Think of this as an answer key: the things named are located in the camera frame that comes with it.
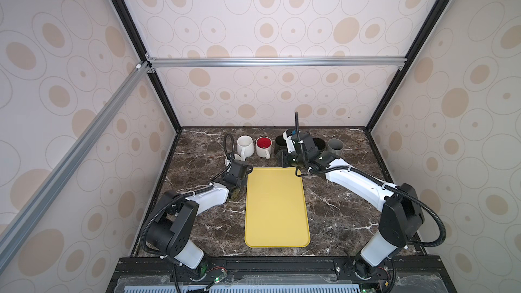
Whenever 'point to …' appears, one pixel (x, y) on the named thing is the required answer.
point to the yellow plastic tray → (276, 210)
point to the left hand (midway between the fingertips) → (242, 168)
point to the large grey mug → (335, 146)
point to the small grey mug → (237, 157)
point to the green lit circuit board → (222, 276)
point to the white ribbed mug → (245, 146)
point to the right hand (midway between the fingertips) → (278, 155)
